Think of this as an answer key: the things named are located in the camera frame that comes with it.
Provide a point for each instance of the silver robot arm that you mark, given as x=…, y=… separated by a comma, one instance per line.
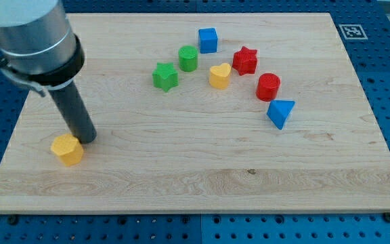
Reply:
x=39, y=49

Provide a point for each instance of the blue triangle block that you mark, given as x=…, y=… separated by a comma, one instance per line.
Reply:
x=279, y=111

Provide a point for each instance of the wooden board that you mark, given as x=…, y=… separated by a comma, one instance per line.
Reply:
x=200, y=150

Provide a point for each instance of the yellow heart block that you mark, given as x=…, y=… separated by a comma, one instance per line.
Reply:
x=219, y=76

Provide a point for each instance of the green star block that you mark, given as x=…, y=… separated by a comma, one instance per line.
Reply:
x=165, y=76

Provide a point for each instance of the green cylinder block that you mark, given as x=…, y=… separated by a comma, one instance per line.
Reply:
x=188, y=58

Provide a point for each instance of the red star block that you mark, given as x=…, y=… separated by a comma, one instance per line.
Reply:
x=245, y=61

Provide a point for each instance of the red cylinder block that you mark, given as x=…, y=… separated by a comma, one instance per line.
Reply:
x=267, y=87

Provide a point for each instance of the blue cube block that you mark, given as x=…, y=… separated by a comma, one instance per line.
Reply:
x=207, y=40

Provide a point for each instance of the yellow hexagon block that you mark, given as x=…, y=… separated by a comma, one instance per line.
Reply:
x=67, y=149

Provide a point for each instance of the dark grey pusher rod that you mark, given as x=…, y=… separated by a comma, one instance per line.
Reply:
x=71, y=106

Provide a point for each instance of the white fiducial marker tag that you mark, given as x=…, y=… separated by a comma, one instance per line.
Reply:
x=353, y=32

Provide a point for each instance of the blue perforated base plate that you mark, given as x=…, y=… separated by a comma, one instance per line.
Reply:
x=371, y=60

